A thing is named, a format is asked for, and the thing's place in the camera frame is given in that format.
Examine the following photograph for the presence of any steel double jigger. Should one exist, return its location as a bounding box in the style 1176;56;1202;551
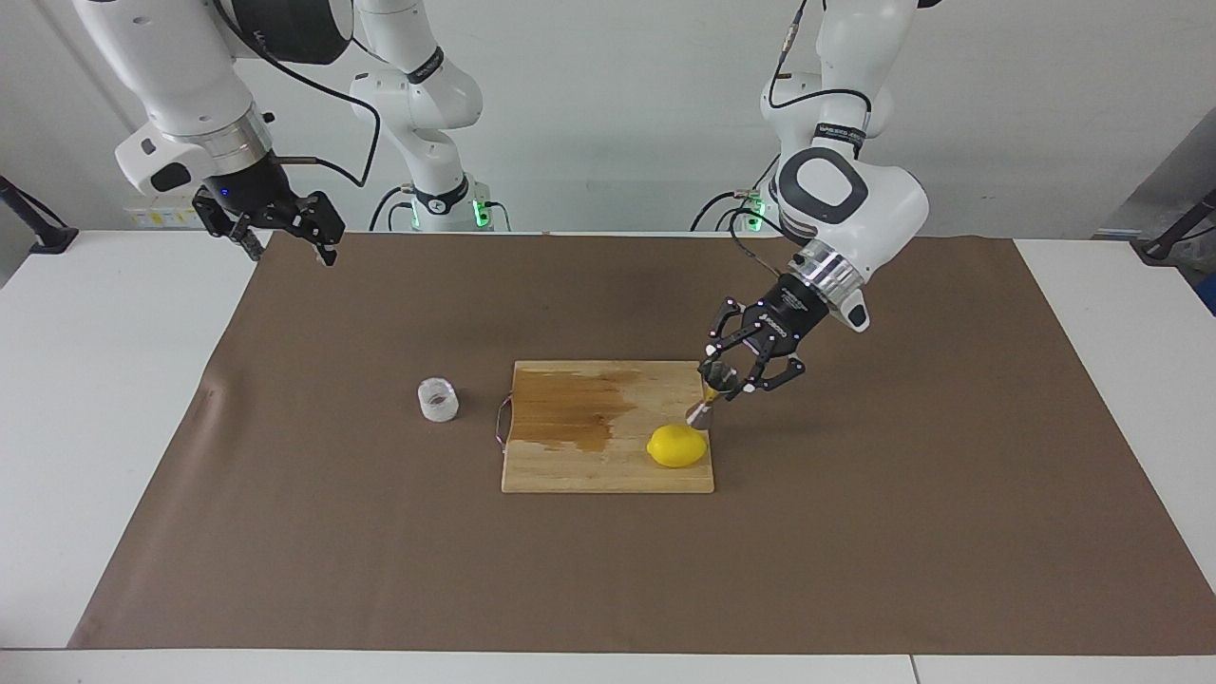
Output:
686;359;738;428

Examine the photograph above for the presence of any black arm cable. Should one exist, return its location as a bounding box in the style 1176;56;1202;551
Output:
214;0;383;188
727;0;873;281

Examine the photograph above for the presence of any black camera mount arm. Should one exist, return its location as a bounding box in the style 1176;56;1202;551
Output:
1137;188;1216;267
0;176;79;255

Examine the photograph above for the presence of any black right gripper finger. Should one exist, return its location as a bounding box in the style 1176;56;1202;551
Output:
269;190;346;268
193;188;267;263

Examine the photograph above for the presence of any brown paper table mat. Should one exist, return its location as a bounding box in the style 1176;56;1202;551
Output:
68;231;1216;656

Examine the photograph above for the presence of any white wall power strip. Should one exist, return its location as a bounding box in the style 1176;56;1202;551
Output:
123;195;205;230

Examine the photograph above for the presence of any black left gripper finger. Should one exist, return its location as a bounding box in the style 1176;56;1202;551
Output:
730;345;808;399
700;297;763;381

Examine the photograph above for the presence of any black base power cable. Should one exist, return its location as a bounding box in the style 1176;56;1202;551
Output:
691;185;766;232
369;185;419;232

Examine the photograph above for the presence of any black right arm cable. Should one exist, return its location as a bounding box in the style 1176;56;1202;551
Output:
214;0;383;188

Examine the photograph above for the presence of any wooden cutting board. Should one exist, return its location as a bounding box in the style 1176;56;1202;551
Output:
496;359;715;495

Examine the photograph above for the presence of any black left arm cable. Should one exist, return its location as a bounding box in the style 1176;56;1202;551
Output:
727;0;873;281

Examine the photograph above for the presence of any yellow lemon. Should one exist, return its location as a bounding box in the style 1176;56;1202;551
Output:
647;424;710;469

